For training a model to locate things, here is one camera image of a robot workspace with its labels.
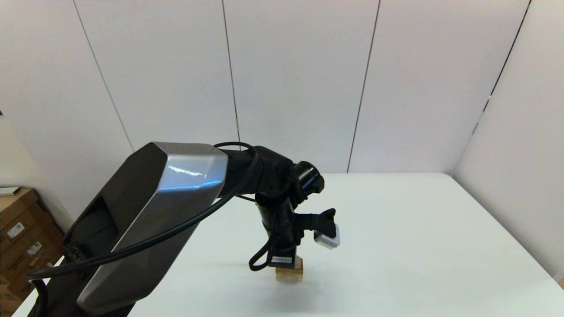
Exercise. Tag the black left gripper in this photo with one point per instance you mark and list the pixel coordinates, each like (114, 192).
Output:
(282, 233)

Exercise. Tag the triangular wooden building block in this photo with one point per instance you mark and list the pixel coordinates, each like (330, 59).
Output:
(298, 263)

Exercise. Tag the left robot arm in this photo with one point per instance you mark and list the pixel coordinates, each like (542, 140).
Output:
(176, 198)

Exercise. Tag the large labelled cardboard box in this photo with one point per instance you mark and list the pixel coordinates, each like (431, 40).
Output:
(22, 246)

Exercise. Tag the flat white object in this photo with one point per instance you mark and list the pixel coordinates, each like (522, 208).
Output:
(9, 190)

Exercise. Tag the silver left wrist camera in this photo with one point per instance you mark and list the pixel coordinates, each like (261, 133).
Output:
(327, 233)

